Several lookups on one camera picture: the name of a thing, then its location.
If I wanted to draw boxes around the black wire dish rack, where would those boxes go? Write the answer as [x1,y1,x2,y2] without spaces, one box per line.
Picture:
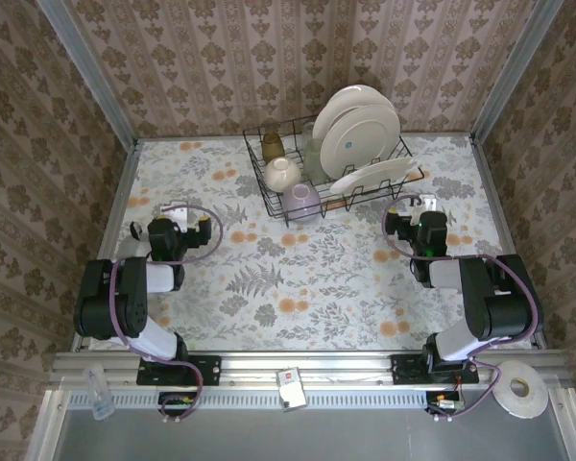
[243,114,426,228]

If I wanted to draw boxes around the lavender ceramic bowl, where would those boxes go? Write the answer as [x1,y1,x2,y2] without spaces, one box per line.
[281,182,323,226]

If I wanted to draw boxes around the cream ceramic bowl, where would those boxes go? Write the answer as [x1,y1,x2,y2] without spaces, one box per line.
[263,157,301,194]

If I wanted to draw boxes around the frosted green glass cup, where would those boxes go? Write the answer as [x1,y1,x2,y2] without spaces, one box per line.
[302,138,328,183]

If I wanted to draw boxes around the amber glass cup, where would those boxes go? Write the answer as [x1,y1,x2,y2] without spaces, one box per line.
[261,133,283,163]

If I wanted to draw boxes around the floral table cover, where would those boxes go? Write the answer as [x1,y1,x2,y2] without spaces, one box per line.
[88,135,539,352]

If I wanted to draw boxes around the clear plastic bottle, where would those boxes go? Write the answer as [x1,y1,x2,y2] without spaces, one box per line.
[84,363,116,423]

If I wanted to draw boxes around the white tape roll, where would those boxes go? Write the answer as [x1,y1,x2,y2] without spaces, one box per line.
[490,360,549,418]

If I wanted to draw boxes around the white card red logo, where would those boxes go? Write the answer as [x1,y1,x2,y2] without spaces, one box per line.
[275,367,307,413]

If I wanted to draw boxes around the grey metal sheet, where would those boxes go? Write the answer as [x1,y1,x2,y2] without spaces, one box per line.
[26,388,576,461]

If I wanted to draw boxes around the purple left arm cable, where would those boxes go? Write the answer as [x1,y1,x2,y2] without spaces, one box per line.
[108,204,225,424]

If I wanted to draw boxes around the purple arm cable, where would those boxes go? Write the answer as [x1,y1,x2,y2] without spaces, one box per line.
[108,204,225,424]
[381,195,544,424]

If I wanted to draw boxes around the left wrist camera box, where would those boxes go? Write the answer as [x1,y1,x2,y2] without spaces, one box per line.
[160,200,189,231]

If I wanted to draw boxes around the aluminium table side rail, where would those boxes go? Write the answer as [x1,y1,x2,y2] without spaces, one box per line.
[70,138,141,354]
[469,136,548,350]

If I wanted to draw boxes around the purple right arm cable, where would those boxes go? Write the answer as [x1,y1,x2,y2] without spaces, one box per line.
[381,195,544,424]

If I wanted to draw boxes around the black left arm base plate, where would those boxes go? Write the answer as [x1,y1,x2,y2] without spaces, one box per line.
[136,354,223,387]

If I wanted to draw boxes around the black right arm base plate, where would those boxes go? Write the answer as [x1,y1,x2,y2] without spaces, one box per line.
[391,353,480,385]

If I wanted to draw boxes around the aluminium mounting rail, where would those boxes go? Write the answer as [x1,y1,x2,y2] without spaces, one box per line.
[47,350,570,389]

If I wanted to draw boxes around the aluminium frame post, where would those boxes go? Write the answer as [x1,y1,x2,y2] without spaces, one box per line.
[469,0,565,141]
[34,0,141,148]

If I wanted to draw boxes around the slotted grey cable duct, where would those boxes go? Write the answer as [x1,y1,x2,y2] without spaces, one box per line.
[66,389,505,409]

